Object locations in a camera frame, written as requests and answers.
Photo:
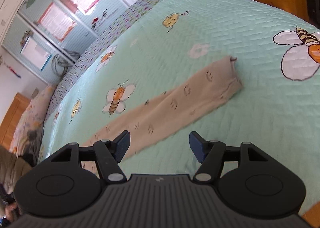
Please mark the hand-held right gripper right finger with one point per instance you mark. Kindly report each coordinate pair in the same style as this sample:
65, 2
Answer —
196, 146

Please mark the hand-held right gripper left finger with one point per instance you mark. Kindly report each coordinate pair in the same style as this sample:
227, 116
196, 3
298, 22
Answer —
122, 146

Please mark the cream smiley print pants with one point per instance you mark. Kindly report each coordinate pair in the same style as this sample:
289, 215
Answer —
175, 103

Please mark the floral pillow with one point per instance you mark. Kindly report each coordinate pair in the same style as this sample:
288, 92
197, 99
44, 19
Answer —
35, 113

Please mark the person's body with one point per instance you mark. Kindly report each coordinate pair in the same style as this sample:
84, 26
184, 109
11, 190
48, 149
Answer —
12, 168

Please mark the wooden headboard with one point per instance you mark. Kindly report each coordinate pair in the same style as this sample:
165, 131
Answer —
12, 115

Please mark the green bee print bed cover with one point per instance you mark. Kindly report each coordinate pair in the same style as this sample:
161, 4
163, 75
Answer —
225, 30

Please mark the white wardrobe with sliding doors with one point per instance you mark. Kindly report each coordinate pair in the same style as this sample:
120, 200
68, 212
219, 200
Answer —
82, 25

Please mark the blue bordered poster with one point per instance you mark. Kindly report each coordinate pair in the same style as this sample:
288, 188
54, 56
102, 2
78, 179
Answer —
35, 53

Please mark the orange bordered poster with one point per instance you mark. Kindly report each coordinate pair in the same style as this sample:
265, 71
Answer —
57, 22

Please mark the wall socket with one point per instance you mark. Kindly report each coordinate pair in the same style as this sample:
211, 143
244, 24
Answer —
35, 91

